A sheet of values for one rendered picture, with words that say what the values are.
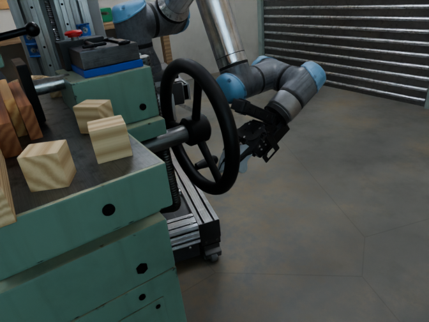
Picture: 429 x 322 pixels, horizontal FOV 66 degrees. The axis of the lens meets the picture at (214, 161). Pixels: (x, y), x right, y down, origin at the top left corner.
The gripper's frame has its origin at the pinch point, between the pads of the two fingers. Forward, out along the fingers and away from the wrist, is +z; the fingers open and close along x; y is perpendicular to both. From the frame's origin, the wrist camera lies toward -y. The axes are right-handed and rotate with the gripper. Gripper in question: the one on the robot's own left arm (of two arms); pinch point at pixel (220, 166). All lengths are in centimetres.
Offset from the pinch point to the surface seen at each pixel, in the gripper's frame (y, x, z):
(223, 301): 63, 18, 29
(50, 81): -37.9, 2.2, 12.4
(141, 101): -27.0, -3.8, 4.3
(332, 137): 136, 86, -97
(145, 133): -23.0, -5.8, 7.8
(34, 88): -39.4, -1.3, 14.8
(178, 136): -16.2, -3.1, 3.4
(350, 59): 158, 148, -197
